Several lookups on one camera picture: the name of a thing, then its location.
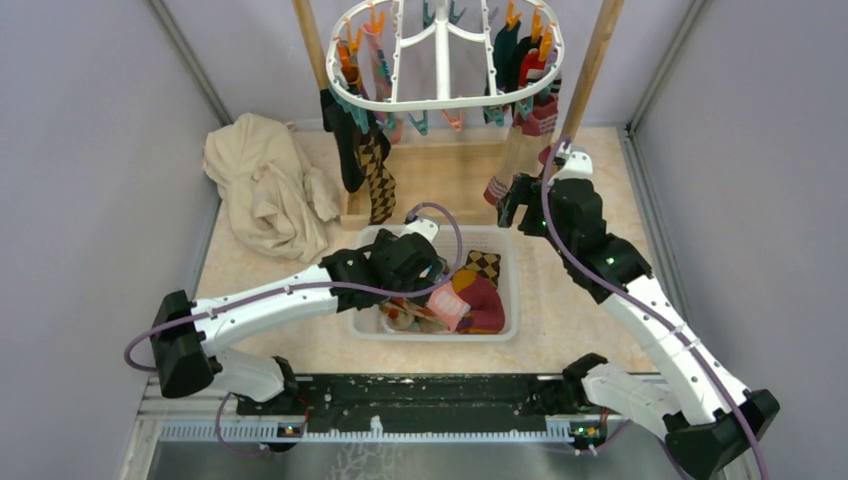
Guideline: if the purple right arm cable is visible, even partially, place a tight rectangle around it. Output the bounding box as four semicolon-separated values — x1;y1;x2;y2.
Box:
539;135;773;480

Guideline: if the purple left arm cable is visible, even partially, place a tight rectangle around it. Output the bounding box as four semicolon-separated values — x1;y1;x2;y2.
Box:
123;201;465;461

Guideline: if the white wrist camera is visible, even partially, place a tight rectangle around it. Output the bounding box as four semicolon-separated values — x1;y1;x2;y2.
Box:
401;215;440;243
548;145;593;186

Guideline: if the pink striped toe sock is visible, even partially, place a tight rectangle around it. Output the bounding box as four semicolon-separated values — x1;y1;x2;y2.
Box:
483;94;559;206

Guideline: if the cream argyle sock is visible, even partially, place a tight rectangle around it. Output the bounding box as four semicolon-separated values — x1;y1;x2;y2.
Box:
379;298;451;334

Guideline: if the black sock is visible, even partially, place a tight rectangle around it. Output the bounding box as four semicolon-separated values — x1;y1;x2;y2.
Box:
320;88;365;193

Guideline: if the white oval clip hanger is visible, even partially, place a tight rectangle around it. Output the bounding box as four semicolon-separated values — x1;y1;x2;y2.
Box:
324;1;564;113

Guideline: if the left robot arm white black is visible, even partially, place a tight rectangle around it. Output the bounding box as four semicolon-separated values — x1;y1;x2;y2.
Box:
150;220;445;414

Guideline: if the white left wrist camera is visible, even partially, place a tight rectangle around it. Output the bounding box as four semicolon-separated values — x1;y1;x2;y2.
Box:
401;215;440;243

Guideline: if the brown yellow argyle sock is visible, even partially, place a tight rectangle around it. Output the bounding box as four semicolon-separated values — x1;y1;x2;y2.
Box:
464;250;502;288

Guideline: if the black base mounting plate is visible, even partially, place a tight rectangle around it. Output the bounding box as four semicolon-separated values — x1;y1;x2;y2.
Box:
236;374;615;440

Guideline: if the beige crumpled cloth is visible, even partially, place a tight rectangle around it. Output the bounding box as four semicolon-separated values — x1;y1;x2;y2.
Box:
202;113;340;263

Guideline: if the red and grey sock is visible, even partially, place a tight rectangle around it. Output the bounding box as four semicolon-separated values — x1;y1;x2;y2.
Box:
518;48;547;88

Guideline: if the pink plastic clip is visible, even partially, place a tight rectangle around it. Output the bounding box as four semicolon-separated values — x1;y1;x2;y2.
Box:
441;109;465;133

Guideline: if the wooden hanger rack frame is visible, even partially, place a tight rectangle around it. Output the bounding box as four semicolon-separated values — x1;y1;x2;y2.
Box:
293;1;622;229

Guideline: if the aluminium rail frame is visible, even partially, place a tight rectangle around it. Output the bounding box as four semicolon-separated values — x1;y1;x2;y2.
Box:
121;373;624;479

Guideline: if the white plastic mesh basket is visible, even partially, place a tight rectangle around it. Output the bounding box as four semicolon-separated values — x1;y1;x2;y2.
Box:
348;224;520;343

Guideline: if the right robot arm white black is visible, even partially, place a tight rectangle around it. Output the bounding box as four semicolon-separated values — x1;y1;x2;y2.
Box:
497;174;780;479

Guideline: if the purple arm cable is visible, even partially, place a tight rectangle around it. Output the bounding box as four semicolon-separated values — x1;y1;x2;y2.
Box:
123;201;465;461
539;135;773;480

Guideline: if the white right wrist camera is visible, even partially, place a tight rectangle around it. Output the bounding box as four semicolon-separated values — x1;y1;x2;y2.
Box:
548;145;593;186

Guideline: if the pink sock with green patches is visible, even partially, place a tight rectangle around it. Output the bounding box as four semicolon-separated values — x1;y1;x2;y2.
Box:
363;23;393;102

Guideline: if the dark teal sock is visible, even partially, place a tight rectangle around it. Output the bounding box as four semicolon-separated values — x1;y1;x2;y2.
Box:
492;20;521;92

